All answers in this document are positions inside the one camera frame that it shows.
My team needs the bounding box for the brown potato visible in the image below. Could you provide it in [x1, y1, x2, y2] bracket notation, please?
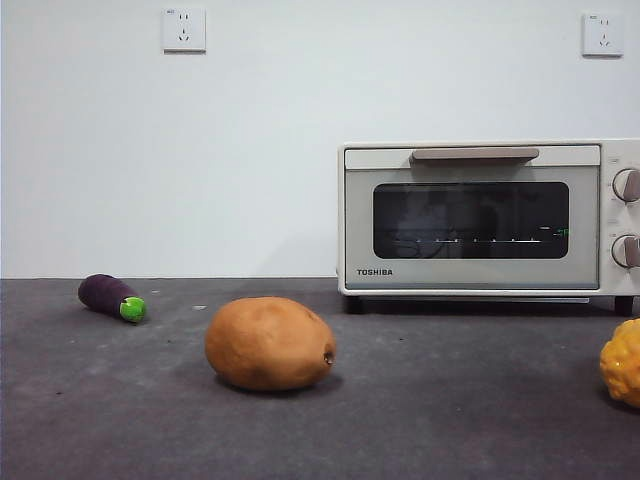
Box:
[204, 296, 337, 392]

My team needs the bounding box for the purple toy eggplant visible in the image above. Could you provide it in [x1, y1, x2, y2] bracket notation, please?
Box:
[77, 273, 148, 325]

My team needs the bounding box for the bumpy yellow toy vegetable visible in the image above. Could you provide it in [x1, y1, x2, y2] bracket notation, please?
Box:
[599, 317, 640, 409]

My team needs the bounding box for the metal wire oven rack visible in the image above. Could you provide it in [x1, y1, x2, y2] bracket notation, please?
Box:
[392, 237, 544, 246]

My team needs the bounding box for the white wall socket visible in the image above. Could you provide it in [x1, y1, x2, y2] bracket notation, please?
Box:
[581, 12, 625, 59]
[161, 6, 207, 55]

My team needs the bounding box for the glass oven door with handle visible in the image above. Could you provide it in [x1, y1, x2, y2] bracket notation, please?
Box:
[343, 144, 601, 292]

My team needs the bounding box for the beige oven knob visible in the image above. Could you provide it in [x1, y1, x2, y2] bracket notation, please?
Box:
[612, 168, 640, 203]
[610, 233, 640, 269]

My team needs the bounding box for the white Toshiba toaster oven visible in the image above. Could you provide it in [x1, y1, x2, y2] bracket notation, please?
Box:
[335, 138, 640, 316]

